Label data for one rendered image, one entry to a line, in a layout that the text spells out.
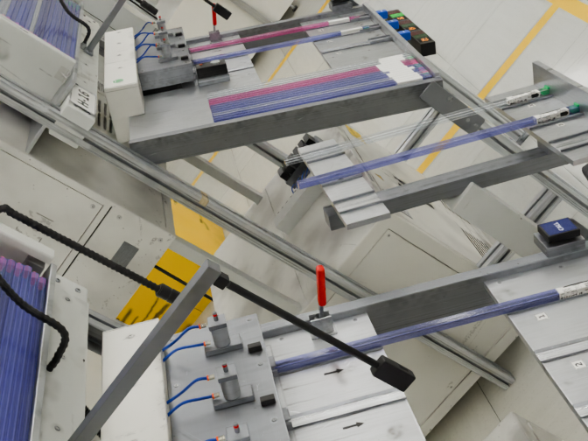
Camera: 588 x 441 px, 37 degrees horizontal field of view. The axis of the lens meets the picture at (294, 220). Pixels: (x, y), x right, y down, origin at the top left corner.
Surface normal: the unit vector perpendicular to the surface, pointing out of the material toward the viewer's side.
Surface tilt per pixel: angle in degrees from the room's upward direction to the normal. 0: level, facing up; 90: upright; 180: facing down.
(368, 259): 90
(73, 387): 90
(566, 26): 0
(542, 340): 42
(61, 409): 90
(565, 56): 0
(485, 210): 90
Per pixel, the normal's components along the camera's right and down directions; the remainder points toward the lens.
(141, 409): -0.18, -0.86
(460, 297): 0.18, 0.45
